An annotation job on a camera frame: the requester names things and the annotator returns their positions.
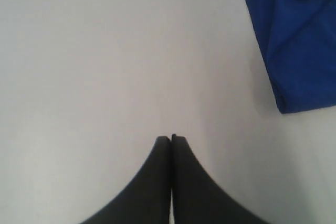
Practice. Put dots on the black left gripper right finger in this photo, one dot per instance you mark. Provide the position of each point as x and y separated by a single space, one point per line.
196 197

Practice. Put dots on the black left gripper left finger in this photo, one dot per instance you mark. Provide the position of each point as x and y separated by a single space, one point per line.
147 197

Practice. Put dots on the blue towel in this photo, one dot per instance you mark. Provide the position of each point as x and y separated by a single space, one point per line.
297 43

